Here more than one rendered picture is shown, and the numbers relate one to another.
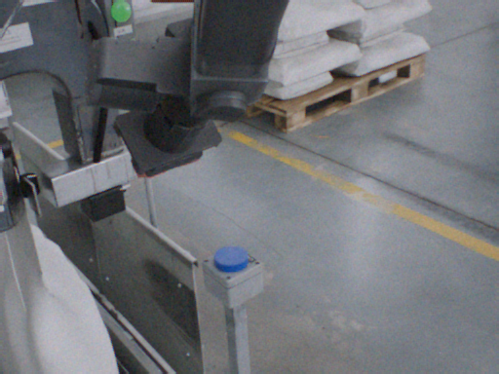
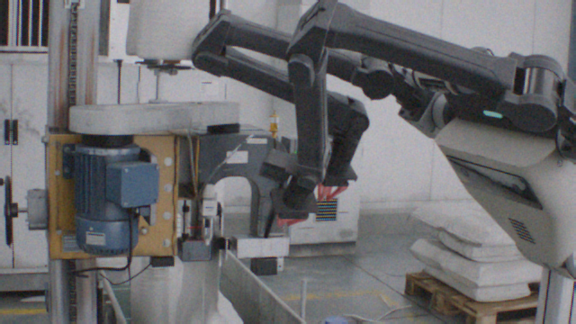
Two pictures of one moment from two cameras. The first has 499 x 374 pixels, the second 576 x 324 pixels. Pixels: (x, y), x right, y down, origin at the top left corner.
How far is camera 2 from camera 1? 1.15 m
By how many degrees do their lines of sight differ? 22
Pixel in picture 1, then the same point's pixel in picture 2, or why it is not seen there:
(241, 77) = (312, 167)
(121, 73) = (273, 162)
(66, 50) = not seen: hidden behind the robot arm
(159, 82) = (286, 168)
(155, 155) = (284, 208)
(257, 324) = not seen: outside the picture
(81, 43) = not seen: hidden behind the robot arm
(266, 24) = (317, 146)
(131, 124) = (277, 193)
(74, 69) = (265, 181)
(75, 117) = (259, 207)
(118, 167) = (277, 245)
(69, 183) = (247, 245)
